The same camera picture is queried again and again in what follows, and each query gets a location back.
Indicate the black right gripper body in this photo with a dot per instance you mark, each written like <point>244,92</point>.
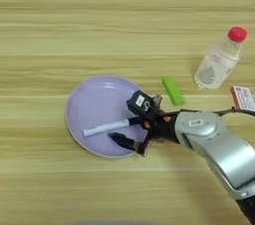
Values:
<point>162,127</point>

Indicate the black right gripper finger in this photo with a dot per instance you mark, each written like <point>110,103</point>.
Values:
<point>157,101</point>
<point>127,142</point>

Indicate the green rectangular block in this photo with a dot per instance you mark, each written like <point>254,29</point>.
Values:
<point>173,90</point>

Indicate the white marker with black cap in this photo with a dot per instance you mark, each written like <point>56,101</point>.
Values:
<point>106,127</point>

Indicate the purple round plate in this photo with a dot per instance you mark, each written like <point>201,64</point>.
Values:
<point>96,103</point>

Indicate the clear bottle with red cap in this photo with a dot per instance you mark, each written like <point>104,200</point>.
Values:
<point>215,66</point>

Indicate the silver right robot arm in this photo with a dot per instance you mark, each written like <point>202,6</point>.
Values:
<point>225,152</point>

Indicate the black box with white label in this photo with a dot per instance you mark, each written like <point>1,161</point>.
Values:
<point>140,102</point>

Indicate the red and white small box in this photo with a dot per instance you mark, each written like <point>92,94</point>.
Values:
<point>244,98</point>

